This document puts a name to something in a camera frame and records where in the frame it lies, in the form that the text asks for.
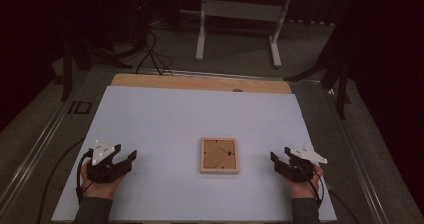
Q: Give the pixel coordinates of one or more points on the white metal stand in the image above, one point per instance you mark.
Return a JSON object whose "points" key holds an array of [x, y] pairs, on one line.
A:
{"points": [[243, 10]]}

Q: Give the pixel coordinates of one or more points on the person's left hand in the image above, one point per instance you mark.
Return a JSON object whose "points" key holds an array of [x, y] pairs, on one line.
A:
{"points": [[98, 190]]}

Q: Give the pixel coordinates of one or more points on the person's right hand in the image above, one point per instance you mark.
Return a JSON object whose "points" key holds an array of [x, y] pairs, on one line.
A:
{"points": [[303, 190]]}

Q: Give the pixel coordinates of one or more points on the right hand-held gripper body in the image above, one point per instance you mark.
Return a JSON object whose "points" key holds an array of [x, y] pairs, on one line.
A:
{"points": [[296, 170]]}

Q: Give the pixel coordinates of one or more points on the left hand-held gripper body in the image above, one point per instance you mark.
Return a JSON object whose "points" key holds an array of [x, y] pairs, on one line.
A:
{"points": [[103, 170]]}

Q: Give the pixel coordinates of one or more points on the wooden photo frame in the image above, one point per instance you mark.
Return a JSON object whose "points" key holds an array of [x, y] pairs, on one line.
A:
{"points": [[218, 157]]}

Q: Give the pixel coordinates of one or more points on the metal floor rail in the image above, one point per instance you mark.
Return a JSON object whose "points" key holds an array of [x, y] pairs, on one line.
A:
{"points": [[36, 150], [356, 150]]}

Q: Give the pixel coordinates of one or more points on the black stand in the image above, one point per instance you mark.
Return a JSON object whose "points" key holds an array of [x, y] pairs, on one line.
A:
{"points": [[341, 84], [67, 70]]}

